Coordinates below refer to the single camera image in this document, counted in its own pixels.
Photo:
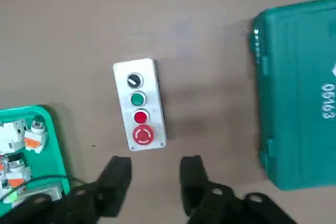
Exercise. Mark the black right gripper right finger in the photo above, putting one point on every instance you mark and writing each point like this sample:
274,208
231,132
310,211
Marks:
193,182

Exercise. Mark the green push button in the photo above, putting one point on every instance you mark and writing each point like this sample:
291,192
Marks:
138,98

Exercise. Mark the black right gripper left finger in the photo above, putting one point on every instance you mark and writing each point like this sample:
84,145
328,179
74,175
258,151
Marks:
115,182

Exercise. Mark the red push button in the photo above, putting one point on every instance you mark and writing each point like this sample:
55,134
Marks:
141,116

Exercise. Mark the red emergency stop button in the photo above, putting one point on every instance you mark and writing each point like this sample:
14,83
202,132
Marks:
143,134

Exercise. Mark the black selector switch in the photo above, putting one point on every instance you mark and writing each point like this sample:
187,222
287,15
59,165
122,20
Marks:
134,80

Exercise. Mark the beige switch box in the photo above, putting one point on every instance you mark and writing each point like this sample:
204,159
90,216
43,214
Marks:
50,192

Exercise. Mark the green plastic tray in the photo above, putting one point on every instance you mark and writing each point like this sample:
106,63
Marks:
56,150

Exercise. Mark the white button box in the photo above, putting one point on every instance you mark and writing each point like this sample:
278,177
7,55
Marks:
155,98

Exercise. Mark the green plastic tool case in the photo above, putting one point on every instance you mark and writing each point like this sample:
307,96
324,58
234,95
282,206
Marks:
296,103

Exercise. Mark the white orange contact block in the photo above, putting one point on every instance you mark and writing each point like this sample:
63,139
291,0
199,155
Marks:
35,140
11,137
18,174

